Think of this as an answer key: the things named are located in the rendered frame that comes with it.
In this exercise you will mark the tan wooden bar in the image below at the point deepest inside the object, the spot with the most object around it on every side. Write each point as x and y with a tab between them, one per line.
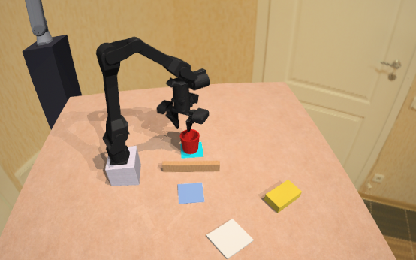
178	166

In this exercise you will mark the red cup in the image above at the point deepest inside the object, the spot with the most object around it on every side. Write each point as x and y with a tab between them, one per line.
189	141

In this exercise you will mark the cream flat square tile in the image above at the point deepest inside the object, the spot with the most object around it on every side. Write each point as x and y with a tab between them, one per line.
229	238

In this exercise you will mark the yellow rectangular block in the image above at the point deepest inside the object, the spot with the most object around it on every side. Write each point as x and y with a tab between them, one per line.
282	196

